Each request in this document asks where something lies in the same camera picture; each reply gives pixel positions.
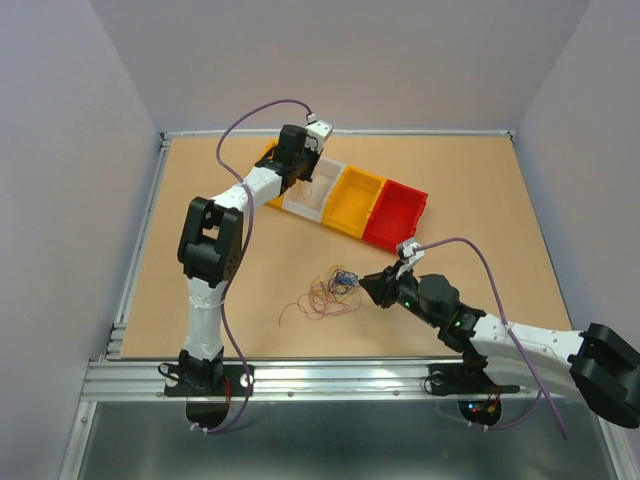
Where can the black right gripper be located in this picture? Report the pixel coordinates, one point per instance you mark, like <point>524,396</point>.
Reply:
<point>381,285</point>

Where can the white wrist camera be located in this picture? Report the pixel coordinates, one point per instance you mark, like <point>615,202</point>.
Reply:
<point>410,253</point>
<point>317,133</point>

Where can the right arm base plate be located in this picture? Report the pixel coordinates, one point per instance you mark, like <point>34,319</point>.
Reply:
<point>479,398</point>

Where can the red bin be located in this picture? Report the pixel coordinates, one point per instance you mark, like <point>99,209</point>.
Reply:
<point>395,216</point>

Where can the aluminium table frame rail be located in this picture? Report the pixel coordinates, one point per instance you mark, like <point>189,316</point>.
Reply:
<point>347,396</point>

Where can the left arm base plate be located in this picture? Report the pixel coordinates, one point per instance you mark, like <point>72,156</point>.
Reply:
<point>215,401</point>

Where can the near yellow bin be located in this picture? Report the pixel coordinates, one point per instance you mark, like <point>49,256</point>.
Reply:
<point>352,200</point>

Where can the far yellow bin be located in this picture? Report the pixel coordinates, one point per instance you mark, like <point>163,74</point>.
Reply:
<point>264,181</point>

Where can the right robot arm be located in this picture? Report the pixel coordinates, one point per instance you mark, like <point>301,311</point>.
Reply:
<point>595,366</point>

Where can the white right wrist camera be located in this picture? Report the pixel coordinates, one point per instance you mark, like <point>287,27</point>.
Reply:
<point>410,253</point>

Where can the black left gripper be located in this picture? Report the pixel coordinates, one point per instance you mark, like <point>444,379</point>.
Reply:
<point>313,155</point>

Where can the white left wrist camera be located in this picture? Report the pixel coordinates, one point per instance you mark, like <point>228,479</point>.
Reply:
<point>317,133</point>

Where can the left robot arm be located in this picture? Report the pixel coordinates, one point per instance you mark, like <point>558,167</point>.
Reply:
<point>211,245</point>

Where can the yellow bin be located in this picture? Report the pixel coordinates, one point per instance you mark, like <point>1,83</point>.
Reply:
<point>352,200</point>
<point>264,181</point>

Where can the white bin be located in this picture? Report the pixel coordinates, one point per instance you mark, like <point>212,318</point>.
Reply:
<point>309,199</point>

